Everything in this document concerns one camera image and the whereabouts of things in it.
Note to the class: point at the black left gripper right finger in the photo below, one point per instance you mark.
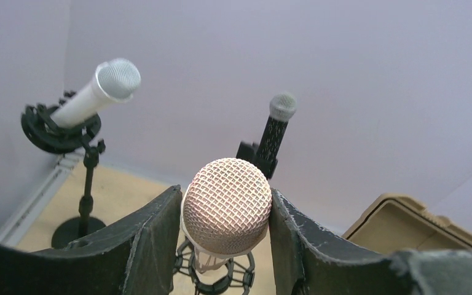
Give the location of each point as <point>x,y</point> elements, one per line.
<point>309,259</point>

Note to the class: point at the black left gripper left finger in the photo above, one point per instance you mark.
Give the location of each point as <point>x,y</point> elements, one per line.
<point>134,255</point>

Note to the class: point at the black tripod microphone stand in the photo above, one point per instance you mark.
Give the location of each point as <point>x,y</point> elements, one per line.
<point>236,276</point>

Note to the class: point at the pink rose-gold microphone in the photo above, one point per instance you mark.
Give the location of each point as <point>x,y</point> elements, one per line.
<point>225,211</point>

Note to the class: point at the black round-base stand centre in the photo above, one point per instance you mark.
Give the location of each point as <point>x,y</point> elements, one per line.
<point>248,152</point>

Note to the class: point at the black round-base stand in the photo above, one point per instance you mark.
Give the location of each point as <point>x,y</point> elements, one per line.
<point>248,152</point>
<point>73,143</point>

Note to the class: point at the black speckled microphone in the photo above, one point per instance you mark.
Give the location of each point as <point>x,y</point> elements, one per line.
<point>282,107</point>

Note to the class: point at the black round-base stand left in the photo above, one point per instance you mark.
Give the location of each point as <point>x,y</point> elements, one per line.
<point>73,143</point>

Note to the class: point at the white silver microphone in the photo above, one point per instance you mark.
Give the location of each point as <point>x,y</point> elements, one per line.
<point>114,81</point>

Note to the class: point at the tan plastic tool case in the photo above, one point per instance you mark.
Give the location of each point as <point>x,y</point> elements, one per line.
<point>395,222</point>

